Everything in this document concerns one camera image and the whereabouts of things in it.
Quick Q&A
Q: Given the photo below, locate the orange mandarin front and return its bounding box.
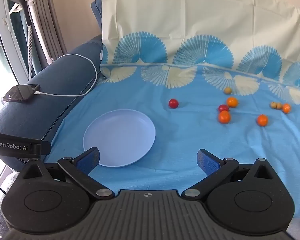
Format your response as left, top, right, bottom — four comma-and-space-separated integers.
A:
218, 111, 231, 124

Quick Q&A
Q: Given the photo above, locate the orange mandarin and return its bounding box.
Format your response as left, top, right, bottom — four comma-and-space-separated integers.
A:
282, 103, 292, 114
257, 114, 268, 127
218, 111, 231, 124
226, 97, 239, 108

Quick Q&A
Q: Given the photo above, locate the red tomato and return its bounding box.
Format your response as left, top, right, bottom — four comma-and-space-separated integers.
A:
168, 99, 179, 109
218, 105, 229, 112

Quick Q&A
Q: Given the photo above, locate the orange mandarin top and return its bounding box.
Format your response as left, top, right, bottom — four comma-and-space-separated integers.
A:
226, 97, 239, 108

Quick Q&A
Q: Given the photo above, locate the tan longan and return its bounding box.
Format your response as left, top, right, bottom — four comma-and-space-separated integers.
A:
224, 87, 232, 94
270, 102, 277, 109
276, 102, 282, 109

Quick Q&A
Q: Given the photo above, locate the light blue plastic plate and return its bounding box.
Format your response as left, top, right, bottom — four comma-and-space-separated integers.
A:
83, 109, 156, 167

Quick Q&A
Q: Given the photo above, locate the black smartphone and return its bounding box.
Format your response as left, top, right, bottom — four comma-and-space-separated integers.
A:
2, 84, 40, 102

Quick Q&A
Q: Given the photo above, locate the blue patterned bed sheet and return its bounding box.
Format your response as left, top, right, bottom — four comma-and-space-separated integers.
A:
43, 0, 300, 227

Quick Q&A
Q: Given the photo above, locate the grey curtain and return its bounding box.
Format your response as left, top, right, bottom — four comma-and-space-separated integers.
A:
25, 0, 66, 65

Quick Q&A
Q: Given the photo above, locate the garment steamer stand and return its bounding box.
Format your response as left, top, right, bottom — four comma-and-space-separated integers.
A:
9, 0, 48, 79

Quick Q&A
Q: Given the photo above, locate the white window frame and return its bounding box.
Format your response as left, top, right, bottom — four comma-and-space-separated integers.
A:
0, 0, 28, 84

